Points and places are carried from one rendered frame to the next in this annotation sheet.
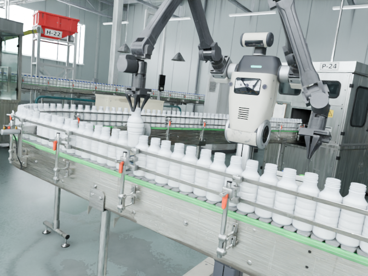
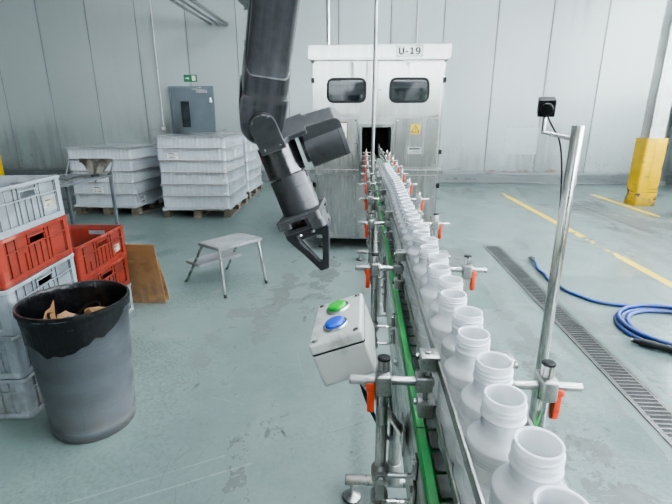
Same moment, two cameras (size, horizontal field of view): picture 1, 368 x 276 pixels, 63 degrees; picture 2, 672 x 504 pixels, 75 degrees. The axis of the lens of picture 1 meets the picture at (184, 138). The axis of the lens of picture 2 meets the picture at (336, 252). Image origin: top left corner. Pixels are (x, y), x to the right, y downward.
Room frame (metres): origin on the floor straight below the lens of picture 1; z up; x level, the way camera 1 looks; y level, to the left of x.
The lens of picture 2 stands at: (1.36, 0.13, 1.40)
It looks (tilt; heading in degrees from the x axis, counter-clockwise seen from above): 17 degrees down; 238
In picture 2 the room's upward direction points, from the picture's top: straight up
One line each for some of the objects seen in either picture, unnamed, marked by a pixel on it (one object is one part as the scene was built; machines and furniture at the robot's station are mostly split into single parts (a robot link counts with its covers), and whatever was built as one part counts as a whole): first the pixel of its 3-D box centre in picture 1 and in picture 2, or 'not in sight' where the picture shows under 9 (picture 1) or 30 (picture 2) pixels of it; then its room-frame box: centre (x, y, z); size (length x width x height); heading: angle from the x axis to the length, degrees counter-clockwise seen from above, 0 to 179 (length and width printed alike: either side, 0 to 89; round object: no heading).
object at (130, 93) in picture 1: (136, 100); not in sight; (1.25, 0.21, 1.30); 0.07 x 0.07 x 0.09; 55
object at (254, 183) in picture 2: not in sight; (229, 163); (-1.39, -8.26, 0.59); 1.25 x 1.03 x 1.17; 56
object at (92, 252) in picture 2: not in sight; (74, 251); (1.38, -3.19, 0.55); 0.61 x 0.41 x 0.22; 58
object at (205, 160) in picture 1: (203, 172); (495, 469); (1.06, -0.08, 1.08); 0.06 x 0.06 x 0.17
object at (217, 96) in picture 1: (221, 114); not in sight; (7.51, -0.86, 0.96); 0.82 x 0.50 x 1.91; 127
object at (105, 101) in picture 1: (127, 129); not in sight; (5.58, 1.06, 0.59); 1.10 x 0.62 x 1.18; 127
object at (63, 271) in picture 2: not in sight; (7, 290); (1.70, -2.55, 0.55); 0.61 x 0.41 x 0.22; 62
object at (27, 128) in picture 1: (21, 148); not in sight; (1.63, 0.89, 0.96); 0.23 x 0.10 x 0.27; 145
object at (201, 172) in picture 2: not in sight; (206, 172); (-0.56, -6.90, 0.59); 1.24 x 1.03 x 1.17; 57
